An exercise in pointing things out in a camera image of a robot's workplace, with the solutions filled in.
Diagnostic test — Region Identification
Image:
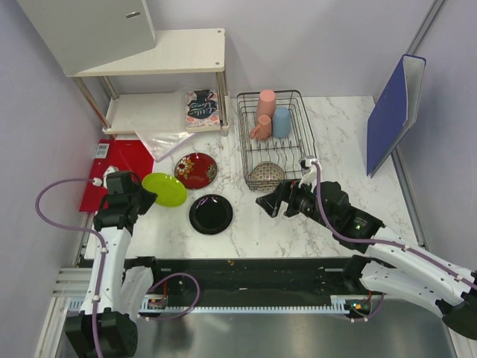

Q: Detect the red floral plate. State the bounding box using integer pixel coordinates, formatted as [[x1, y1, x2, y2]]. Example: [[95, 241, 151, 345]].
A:
[[174, 152, 218, 189]]

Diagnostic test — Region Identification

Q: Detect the blue binder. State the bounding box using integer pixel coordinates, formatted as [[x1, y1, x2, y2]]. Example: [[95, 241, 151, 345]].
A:
[[366, 54, 426, 177]]

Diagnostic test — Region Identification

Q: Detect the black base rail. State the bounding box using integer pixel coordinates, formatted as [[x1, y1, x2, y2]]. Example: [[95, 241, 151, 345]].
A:
[[125, 256, 368, 307]]

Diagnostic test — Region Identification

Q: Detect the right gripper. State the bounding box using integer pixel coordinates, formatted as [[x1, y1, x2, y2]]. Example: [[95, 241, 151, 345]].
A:
[[255, 175, 336, 230]]

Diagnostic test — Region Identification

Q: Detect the patterned bowl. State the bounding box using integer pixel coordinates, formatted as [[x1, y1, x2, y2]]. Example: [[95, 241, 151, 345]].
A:
[[251, 161, 285, 183]]

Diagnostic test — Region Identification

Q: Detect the green plate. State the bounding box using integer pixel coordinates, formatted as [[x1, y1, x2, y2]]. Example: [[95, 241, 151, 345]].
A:
[[142, 172, 187, 207]]

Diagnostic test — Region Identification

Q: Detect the grey cabinet door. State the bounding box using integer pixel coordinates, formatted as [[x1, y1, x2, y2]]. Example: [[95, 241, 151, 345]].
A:
[[19, 0, 156, 76]]

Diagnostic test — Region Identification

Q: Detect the pink mug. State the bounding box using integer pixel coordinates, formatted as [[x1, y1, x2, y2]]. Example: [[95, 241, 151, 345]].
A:
[[250, 115, 272, 140]]

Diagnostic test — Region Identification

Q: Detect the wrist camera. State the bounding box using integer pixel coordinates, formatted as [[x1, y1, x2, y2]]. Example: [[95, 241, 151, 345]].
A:
[[103, 166, 134, 195], [299, 157, 323, 188]]

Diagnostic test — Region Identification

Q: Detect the black wire dish rack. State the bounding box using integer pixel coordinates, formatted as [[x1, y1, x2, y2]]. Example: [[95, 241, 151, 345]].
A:
[[237, 89, 316, 192]]

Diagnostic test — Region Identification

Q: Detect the red folder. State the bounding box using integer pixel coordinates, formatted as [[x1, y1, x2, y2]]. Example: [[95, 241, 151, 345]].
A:
[[79, 139, 154, 213]]

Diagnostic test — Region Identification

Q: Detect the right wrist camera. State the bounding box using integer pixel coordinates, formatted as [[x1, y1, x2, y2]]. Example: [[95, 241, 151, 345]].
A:
[[299, 157, 323, 188]]

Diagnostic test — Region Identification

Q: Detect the clear plastic bag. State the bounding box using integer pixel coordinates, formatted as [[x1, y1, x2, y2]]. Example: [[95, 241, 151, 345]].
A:
[[135, 130, 195, 163]]

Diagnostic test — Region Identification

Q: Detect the white two-tier shelf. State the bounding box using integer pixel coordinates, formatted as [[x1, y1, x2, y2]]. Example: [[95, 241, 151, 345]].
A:
[[70, 28, 230, 135]]

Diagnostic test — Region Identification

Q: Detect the blue cup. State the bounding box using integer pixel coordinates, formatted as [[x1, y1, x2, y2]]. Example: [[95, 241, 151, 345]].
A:
[[272, 107, 291, 138]]

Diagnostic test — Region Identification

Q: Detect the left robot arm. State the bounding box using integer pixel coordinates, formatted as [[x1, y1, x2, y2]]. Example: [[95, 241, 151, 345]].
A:
[[65, 171, 164, 357]]

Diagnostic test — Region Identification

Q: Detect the tall pink cup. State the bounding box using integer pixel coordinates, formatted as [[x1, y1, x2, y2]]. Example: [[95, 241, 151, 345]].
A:
[[256, 89, 276, 119]]

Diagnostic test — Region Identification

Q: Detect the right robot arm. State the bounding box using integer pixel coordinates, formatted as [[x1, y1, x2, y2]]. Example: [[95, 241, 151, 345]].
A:
[[256, 180, 476, 339]]

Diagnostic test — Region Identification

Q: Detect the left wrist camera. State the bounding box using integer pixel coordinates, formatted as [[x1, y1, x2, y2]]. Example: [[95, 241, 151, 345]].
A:
[[103, 166, 134, 195]]

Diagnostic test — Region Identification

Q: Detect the black plate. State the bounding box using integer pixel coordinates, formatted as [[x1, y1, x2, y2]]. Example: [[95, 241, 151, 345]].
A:
[[189, 194, 233, 235]]

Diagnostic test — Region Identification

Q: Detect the white cable duct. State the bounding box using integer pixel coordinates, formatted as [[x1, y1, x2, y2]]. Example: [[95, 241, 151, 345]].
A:
[[69, 294, 387, 314]]

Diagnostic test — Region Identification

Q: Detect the book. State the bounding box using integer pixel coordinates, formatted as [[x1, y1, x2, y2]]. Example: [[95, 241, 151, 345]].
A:
[[185, 89, 221, 134]]

